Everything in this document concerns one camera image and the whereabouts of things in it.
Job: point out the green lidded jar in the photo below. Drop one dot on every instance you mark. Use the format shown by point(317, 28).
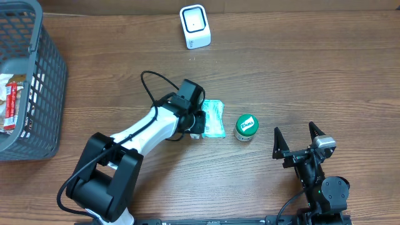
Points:
point(246, 127)

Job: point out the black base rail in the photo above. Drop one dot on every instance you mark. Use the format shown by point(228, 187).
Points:
point(203, 222)

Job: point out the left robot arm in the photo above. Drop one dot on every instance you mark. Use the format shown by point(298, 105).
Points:
point(104, 178)

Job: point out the white barcode scanner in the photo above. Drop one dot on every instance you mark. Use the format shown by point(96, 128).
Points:
point(195, 26)

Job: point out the small orange box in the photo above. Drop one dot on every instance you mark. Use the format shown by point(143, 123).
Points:
point(195, 136)

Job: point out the white snack bag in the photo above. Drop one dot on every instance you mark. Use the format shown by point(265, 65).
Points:
point(5, 80)

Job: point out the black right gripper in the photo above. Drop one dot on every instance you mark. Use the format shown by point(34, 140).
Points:
point(297, 155)

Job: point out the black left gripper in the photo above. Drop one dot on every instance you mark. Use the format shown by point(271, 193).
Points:
point(199, 122)

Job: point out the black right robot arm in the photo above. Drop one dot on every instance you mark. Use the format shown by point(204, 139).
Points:
point(326, 196)

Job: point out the teal snack pouch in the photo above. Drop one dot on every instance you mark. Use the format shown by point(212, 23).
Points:
point(214, 119)

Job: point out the grey plastic mesh basket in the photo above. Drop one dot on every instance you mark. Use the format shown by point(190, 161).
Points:
point(27, 49)

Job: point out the red snack packet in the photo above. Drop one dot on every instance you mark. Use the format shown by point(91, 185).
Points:
point(11, 97)

